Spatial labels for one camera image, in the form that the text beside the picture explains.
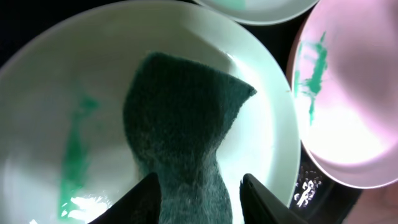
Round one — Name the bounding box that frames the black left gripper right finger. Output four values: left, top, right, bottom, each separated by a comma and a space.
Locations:
239, 174, 307, 224

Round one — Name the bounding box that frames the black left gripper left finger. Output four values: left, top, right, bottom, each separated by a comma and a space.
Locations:
90, 172, 161, 224

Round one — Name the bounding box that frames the mint green plate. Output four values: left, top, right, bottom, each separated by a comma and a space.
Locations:
192, 0, 319, 26
1, 1, 300, 223

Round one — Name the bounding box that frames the green scrubbing sponge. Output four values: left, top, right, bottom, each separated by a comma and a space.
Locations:
123, 52, 256, 223

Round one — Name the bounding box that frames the pale pink plate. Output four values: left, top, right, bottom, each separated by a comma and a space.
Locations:
289, 0, 397, 189

